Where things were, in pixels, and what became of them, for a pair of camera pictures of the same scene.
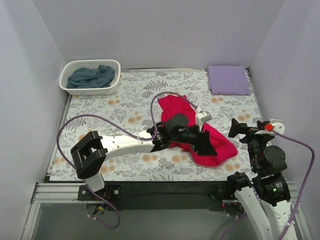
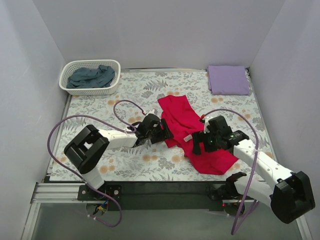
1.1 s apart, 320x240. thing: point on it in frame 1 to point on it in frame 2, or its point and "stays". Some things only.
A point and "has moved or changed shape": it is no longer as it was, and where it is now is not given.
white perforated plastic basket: [90, 77] stays
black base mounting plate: [138, 196] stays
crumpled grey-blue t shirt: [101, 77] stays
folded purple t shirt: [228, 80] stays
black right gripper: [244, 130] to [198, 143]
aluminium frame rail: [58, 193] stays
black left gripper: [200, 140] to [164, 128]
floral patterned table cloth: [135, 109] stays
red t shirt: [224, 148] has moved or changed shape
